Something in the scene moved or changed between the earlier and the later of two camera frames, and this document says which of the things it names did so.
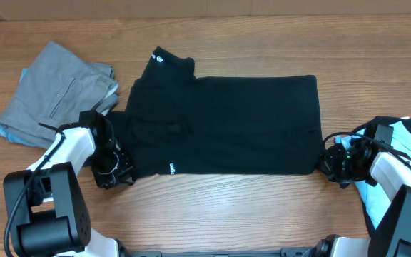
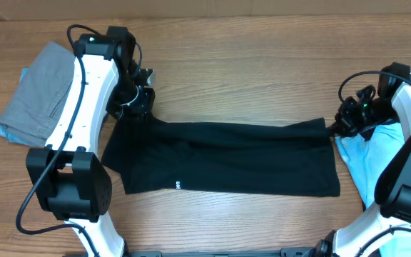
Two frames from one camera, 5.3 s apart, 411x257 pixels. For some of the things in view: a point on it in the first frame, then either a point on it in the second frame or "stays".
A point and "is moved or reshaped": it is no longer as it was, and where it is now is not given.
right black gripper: [327, 166] → [344, 121]
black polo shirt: [175, 123] is moved or reshaped
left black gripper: [123, 173] → [142, 109]
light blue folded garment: [1, 130] stays
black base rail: [293, 252] stays
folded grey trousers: [56, 88] stays
